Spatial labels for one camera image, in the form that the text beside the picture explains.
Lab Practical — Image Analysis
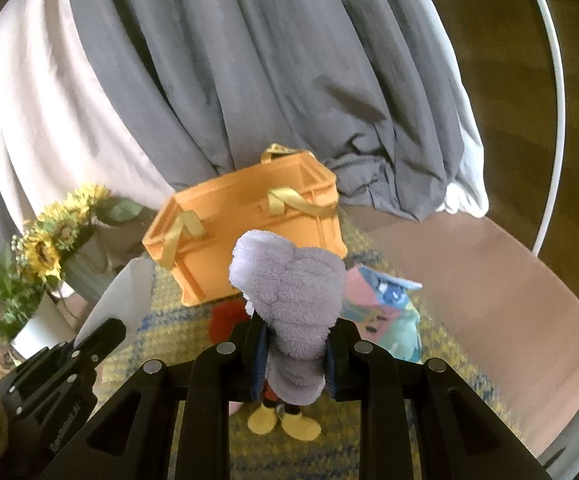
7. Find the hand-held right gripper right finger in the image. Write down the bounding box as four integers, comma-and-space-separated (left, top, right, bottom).
322, 320, 553, 480

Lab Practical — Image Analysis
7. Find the orange plastic crate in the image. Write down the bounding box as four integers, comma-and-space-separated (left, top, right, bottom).
142, 144, 349, 307

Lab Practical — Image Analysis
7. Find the white cable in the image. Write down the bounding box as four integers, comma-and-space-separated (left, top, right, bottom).
517, 0, 567, 257

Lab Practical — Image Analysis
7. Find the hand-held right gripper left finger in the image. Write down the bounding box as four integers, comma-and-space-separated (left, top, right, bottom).
39, 317, 270, 480

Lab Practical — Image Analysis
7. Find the yellow blue plaid mat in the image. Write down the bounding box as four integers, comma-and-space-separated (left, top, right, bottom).
96, 210, 520, 480

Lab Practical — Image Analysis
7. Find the colourful soft toy book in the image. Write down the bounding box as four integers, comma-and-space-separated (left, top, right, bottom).
342, 265, 424, 363

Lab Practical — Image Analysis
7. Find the plush toy with yellow feet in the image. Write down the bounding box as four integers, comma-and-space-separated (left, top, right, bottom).
246, 400, 321, 442

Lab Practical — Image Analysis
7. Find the grey-green ribbed vase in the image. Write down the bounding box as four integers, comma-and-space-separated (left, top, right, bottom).
62, 237, 115, 306

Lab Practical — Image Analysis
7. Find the green leafy plant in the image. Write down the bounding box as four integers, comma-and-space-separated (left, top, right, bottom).
0, 245, 47, 338

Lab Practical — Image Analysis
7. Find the lavender fuzzy plush toy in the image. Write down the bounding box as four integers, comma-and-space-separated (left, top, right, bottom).
228, 230, 347, 407

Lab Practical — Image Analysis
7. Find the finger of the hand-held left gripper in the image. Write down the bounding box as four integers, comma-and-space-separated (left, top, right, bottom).
72, 317, 129, 362

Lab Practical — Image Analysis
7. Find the red fuzzy plush toy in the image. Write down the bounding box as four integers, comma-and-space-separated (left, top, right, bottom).
208, 301, 250, 345

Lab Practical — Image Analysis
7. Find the sunflower bouquet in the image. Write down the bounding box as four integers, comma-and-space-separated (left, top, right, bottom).
12, 183, 142, 286

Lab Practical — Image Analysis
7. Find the beige curtain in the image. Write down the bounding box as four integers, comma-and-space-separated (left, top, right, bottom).
0, 0, 210, 271

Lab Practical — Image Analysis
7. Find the white sheer curtain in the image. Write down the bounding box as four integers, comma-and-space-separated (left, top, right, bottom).
404, 0, 490, 218

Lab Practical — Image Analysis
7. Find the white ribbed plant pot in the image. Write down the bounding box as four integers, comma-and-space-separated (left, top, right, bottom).
12, 285, 82, 361

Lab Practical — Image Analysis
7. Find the white item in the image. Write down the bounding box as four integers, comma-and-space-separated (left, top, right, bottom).
76, 258, 156, 348

